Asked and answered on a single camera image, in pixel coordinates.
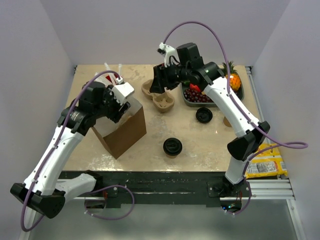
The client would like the black coffee cup lid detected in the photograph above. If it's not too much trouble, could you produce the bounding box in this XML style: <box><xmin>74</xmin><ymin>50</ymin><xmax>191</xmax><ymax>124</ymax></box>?
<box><xmin>163</xmin><ymin>137</ymin><xmax>183</xmax><ymax>153</ymax></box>

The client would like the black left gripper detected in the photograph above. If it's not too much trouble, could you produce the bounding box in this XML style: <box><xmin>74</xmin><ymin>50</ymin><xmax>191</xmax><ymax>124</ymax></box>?
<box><xmin>94</xmin><ymin>84</ymin><xmax>131</xmax><ymax>123</ymax></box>

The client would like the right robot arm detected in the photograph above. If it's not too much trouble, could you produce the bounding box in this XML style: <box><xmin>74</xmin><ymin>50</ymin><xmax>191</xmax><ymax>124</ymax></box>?
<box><xmin>149</xmin><ymin>42</ymin><xmax>270</xmax><ymax>197</ymax></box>

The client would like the open brown paper cup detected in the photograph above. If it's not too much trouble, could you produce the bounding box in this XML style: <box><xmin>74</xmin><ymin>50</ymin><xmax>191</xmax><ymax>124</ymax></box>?
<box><xmin>223</xmin><ymin>117</ymin><xmax>232</xmax><ymax>127</ymax></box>

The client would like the red straw holder cup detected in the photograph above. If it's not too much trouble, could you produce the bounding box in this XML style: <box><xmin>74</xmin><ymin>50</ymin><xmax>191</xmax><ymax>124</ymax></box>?
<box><xmin>105</xmin><ymin>74</ymin><xmax>116</xmax><ymax>82</ymax></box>

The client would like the grey fruit tray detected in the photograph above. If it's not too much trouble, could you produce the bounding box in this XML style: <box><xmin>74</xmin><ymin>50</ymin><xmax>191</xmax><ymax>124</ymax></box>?
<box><xmin>181</xmin><ymin>81</ymin><xmax>244</xmax><ymax>108</ymax></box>

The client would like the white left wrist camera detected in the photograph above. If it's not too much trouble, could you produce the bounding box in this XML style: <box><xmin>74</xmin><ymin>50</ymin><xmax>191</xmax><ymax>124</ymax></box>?
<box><xmin>111</xmin><ymin>77</ymin><xmax>135</xmax><ymax>106</ymax></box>

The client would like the brown paper coffee cup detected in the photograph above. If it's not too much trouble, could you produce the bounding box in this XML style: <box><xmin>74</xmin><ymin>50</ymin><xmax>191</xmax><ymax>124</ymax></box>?
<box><xmin>165</xmin><ymin>152</ymin><xmax>180</xmax><ymax>159</ymax></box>

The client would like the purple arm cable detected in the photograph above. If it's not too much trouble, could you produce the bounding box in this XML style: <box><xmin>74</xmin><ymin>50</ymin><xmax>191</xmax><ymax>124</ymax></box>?
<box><xmin>20</xmin><ymin>70</ymin><xmax>136</xmax><ymax>232</ymax></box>
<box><xmin>163</xmin><ymin>21</ymin><xmax>309</xmax><ymax>216</ymax></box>

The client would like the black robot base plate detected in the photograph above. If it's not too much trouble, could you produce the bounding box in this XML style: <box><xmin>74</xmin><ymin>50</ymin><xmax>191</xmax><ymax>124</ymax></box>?
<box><xmin>59</xmin><ymin>170</ymin><xmax>252</xmax><ymax>209</ymax></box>

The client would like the pineapple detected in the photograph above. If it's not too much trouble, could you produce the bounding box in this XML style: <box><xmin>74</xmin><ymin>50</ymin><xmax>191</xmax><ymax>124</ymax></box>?
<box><xmin>222</xmin><ymin>61</ymin><xmax>242</xmax><ymax>93</ymax></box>

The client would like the bunch of dark red grapes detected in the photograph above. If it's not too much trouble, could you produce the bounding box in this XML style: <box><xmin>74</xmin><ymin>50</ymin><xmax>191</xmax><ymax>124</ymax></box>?
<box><xmin>183</xmin><ymin>88</ymin><xmax>213</xmax><ymax>103</ymax></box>

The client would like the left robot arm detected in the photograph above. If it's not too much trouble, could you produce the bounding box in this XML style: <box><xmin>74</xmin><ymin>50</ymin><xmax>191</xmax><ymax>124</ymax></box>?
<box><xmin>10</xmin><ymin>81</ymin><xmax>134</xmax><ymax>219</ymax></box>

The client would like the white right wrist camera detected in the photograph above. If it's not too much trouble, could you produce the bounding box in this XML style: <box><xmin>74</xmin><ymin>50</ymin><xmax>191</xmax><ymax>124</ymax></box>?
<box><xmin>157</xmin><ymin>42</ymin><xmax>178</xmax><ymax>68</ymax></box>

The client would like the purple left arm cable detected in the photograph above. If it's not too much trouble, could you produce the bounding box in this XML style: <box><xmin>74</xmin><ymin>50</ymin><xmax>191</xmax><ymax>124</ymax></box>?
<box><xmin>20</xmin><ymin>70</ymin><xmax>136</xmax><ymax>232</ymax></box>

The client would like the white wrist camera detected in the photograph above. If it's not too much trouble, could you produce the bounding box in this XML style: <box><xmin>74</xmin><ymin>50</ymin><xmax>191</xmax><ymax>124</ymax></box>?
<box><xmin>111</xmin><ymin>77</ymin><xmax>135</xmax><ymax>106</ymax></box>
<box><xmin>157</xmin><ymin>42</ymin><xmax>178</xmax><ymax>68</ymax></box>

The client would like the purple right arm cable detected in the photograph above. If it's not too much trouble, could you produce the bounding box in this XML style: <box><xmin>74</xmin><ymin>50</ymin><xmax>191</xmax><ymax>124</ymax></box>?
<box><xmin>163</xmin><ymin>21</ymin><xmax>309</xmax><ymax>216</ymax></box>

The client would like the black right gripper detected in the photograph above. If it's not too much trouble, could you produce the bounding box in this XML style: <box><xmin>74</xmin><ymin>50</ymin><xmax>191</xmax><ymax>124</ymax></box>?
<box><xmin>149</xmin><ymin>60</ymin><xmax>191</xmax><ymax>94</ymax></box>

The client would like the brown paper bag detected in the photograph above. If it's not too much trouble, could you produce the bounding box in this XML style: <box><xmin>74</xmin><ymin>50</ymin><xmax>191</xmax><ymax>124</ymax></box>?
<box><xmin>92</xmin><ymin>97</ymin><xmax>147</xmax><ymax>159</ymax></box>

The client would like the yellow snack bag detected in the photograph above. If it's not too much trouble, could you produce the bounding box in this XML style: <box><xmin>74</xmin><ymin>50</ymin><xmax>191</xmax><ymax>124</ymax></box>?
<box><xmin>245</xmin><ymin>143</ymin><xmax>288</xmax><ymax>179</ymax></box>

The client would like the aluminium frame rail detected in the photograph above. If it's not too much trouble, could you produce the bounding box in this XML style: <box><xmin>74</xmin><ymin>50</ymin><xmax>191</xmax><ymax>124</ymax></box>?
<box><xmin>57</xmin><ymin>178</ymin><xmax>296</xmax><ymax>200</ymax></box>

